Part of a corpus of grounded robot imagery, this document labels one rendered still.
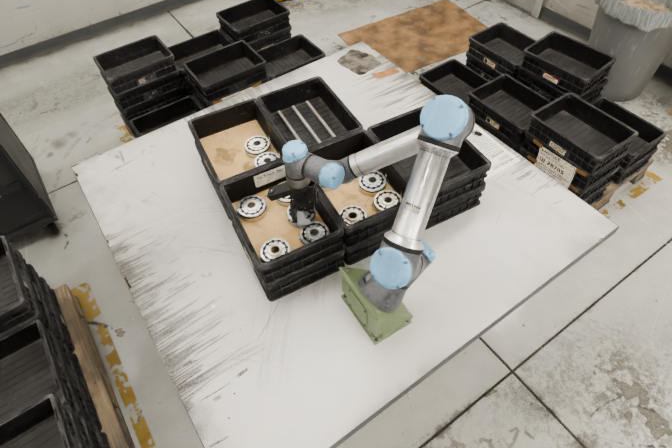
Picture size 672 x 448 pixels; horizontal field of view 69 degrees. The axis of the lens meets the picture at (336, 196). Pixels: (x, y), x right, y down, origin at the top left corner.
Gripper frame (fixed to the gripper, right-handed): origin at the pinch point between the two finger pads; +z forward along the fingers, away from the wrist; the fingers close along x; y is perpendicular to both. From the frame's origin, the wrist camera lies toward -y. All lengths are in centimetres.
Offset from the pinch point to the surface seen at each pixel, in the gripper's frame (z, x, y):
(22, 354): 47, -46, -106
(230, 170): 2.2, 21.6, -32.5
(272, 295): 11.6, -24.5, -4.6
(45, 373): 47, -52, -93
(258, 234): 2.1, -6.9, -13.0
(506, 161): 15, 54, 76
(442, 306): 15, -18, 52
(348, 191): 2.1, 17.1, 15.0
